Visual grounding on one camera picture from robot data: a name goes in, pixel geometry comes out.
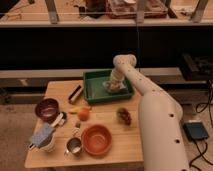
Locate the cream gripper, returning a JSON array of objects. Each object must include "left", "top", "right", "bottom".
[{"left": 109, "top": 68, "right": 124, "bottom": 83}]

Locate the grey blue towel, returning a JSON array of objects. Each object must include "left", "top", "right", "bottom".
[{"left": 103, "top": 81, "right": 126, "bottom": 93}]

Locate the green plastic tray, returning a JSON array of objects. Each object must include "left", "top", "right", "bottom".
[{"left": 83, "top": 70, "right": 134, "bottom": 104}]

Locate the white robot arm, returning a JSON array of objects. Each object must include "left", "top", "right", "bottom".
[{"left": 110, "top": 54, "right": 190, "bottom": 171}]

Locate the brown pinecone toy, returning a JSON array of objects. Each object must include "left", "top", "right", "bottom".
[{"left": 116, "top": 108, "right": 131, "bottom": 125}]

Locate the black scrub brush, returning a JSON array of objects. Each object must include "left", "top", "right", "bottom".
[{"left": 68, "top": 85, "right": 83, "bottom": 104}]

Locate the orange fruit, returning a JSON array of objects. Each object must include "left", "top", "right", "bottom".
[{"left": 78, "top": 108, "right": 90, "bottom": 121}]

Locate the wooden table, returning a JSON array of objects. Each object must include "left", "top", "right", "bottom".
[{"left": 23, "top": 77, "right": 156, "bottom": 169}]

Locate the yellow banana toy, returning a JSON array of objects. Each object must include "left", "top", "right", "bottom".
[{"left": 68, "top": 107, "right": 81, "bottom": 114}]

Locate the small dark green object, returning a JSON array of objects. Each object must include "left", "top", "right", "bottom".
[{"left": 75, "top": 122, "right": 81, "bottom": 128}]

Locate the orange bowl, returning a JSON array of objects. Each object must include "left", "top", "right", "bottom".
[{"left": 81, "top": 124, "right": 112, "bottom": 156}]

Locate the dark red bowl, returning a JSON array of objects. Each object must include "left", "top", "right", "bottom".
[{"left": 35, "top": 98, "right": 59, "bottom": 123}]

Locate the metal cup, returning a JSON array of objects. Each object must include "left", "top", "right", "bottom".
[{"left": 64, "top": 137, "right": 82, "bottom": 156}]

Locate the black foot pedal box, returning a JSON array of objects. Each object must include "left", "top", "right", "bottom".
[{"left": 183, "top": 122, "right": 209, "bottom": 141}]

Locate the white mug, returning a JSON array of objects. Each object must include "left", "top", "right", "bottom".
[{"left": 29, "top": 136, "right": 55, "bottom": 152}]

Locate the blue grey cloth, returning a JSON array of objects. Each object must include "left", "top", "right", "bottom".
[{"left": 29, "top": 123, "right": 55, "bottom": 149}]

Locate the white black handled tool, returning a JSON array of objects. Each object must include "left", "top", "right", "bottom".
[{"left": 51, "top": 112, "right": 67, "bottom": 127}]

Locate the black floor cable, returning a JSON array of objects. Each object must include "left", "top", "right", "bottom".
[{"left": 188, "top": 79, "right": 213, "bottom": 171}]

